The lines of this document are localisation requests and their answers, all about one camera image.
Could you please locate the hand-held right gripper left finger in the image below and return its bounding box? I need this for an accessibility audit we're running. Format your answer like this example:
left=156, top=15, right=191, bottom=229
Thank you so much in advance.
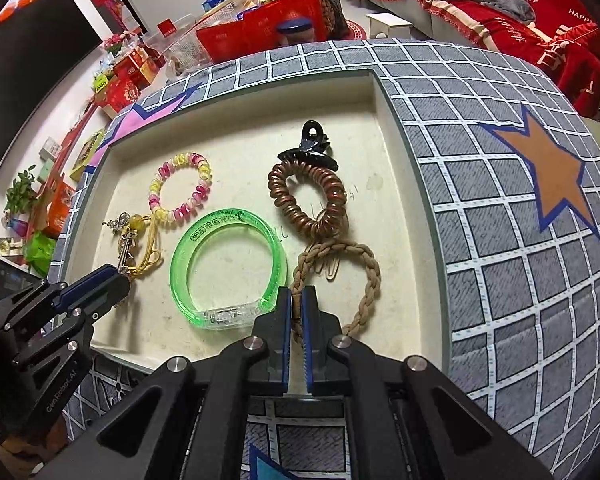
left=37, top=285, right=301, bottom=480

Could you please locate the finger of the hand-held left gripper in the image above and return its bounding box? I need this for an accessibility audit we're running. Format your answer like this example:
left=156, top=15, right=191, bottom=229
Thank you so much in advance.
left=0, top=265, right=119, bottom=334
left=11, top=275, right=133, bottom=369

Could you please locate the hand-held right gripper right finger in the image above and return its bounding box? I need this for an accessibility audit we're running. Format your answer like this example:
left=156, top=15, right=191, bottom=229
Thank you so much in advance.
left=301, top=285, right=556, bottom=480

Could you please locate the green plastic bangle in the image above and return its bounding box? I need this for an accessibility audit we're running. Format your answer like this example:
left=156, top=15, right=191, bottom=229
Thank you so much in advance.
left=170, top=208, right=288, bottom=332

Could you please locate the yellow cord keychain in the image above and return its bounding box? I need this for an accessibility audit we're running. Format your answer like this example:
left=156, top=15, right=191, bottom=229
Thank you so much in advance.
left=102, top=211, right=163, bottom=281

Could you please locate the tan braided bracelet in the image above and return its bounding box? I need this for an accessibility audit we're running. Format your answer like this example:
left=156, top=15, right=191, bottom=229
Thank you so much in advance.
left=290, top=240, right=382, bottom=346

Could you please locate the brown spiral hair tie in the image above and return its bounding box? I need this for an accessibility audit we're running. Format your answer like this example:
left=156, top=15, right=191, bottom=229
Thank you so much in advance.
left=267, top=160, right=350, bottom=242

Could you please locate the green jewelry tray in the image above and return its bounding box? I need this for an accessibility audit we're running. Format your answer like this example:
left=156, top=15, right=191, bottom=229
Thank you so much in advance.
left=62, top=66, right=453, bottom=376

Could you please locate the green bag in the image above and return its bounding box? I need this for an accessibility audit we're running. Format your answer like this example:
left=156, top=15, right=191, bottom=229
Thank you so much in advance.
left=24, top=230, right=57, bottom=276

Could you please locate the orange box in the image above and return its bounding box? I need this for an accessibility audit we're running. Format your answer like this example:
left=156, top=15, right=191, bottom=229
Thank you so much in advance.
left=40, top=180, right=76, bottom=238

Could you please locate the green potted plant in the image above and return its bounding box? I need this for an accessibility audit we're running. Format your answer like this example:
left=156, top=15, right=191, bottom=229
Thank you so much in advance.
left=4, top=165, right=38, bottom=216

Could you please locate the green gift box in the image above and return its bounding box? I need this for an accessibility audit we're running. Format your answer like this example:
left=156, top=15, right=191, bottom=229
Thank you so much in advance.
left=70, top=130, right=106, bottom=181

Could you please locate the black hair claw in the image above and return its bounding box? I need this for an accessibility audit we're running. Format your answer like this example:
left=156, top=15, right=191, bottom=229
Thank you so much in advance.
left=277, top=121, right=340, bottom=171

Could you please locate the red gift box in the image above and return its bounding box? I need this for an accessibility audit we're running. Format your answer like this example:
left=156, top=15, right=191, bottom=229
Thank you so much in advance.
left=105, top=77, right=143, bottom=113
left=112, top=47, right=158, bottom=86

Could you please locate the grey checked star tablecloth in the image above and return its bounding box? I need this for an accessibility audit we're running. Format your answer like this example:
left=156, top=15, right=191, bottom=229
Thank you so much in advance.
left=47, top=37, right=600, bottom=480

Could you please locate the black television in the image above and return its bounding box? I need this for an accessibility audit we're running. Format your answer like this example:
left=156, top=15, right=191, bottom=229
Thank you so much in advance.
left=0, top=0, right=103, bottom=176

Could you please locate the pink flower bouquet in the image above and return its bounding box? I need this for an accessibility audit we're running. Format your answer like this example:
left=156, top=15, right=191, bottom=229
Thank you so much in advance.
left=102, top=30, right=143, bottom=53

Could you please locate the clear plastic container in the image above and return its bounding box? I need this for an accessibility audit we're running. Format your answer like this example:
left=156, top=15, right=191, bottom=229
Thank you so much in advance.
left=145, top=15, right=206, bottom=61

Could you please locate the red basket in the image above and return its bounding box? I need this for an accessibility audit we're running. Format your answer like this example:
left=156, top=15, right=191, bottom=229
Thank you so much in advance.
left=196, top=0, right=326, bottom=63

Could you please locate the blue lid jar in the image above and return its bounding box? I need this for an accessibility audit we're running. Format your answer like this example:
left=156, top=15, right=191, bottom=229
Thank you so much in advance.
left=275, top=19, right=315, bottom=46

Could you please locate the small white stool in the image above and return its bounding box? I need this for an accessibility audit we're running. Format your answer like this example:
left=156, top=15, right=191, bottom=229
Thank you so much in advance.
left=365, top=12, right=413, bottom=41

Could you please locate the red sofa blanket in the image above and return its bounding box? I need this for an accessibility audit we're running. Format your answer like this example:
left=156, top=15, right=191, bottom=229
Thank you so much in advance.
left=355, top=0, right=600, bottom=131

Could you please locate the pink yellow spiral bracelet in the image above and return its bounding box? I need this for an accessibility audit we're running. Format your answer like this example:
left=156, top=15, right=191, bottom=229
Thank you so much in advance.
left=148, top=152, right=213, bottom=228

